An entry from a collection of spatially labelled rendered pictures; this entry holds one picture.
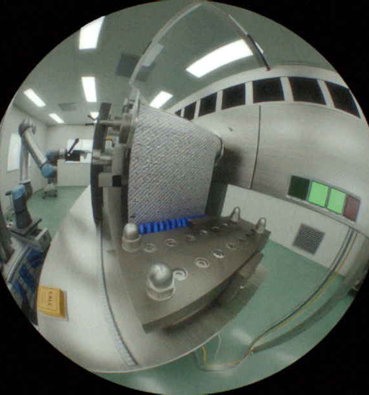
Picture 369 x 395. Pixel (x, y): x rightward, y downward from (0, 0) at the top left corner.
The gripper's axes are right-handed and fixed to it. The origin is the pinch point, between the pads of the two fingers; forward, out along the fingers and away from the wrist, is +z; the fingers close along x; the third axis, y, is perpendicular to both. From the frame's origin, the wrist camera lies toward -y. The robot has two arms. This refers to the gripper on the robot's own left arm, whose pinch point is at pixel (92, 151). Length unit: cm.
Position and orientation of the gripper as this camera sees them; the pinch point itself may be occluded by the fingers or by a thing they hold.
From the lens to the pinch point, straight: 96.3
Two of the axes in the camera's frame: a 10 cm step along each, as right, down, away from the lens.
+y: -2.5, 9.1, 3.2
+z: 6.5, -0.9, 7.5
